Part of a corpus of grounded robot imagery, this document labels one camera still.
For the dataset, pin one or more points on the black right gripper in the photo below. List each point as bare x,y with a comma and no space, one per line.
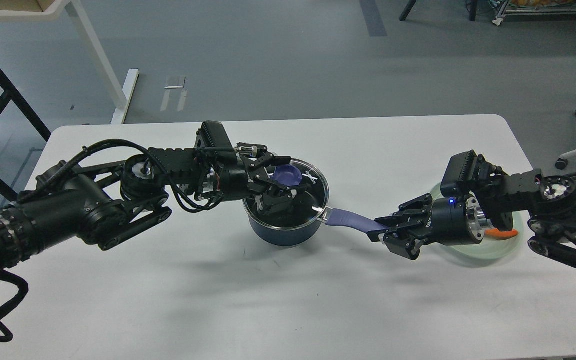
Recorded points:
452,222

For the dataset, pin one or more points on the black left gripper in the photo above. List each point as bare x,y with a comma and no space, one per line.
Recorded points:
240,178

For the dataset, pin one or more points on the glass lid with blue knob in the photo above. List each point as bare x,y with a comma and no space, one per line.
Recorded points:
297,206

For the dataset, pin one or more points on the blue pot with handle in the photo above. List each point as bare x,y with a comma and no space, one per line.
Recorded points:
330,216

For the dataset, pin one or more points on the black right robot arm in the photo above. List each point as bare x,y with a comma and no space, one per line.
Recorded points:
476,194

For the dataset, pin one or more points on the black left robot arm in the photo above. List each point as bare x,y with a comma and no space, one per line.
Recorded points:
115,189

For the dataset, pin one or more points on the clear glass plate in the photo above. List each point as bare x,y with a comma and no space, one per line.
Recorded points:
489,249

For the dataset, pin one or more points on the orange toy carrot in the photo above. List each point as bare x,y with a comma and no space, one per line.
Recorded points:
494,233

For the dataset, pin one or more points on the black furniture leg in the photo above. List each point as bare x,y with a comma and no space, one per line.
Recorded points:
406,10

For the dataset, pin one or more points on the metal cart with casters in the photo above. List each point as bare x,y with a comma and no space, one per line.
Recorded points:
505,8

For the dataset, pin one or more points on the white desk leg frame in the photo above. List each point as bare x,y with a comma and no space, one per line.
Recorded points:
50,10

